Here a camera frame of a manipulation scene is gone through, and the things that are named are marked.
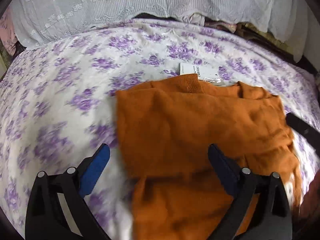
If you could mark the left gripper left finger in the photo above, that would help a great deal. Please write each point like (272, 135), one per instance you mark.
(45, 218)

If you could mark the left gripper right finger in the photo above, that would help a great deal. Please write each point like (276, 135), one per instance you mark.
(260, 208)

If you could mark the orange knit sweater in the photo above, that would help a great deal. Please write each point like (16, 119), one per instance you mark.
(164, 130)

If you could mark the folded clothes under lace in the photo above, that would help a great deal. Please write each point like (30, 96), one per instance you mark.
(248, 32)

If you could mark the white paper clothing tag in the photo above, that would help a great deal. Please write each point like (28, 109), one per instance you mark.
(208, 74)

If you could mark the purple floral bed sheet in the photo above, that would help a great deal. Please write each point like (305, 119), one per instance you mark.
(58, 105)

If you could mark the pink floral fabric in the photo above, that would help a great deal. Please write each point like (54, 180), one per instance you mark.
(8, 36)

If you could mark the white lace cover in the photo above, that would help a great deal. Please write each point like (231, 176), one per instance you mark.
(37, 22)

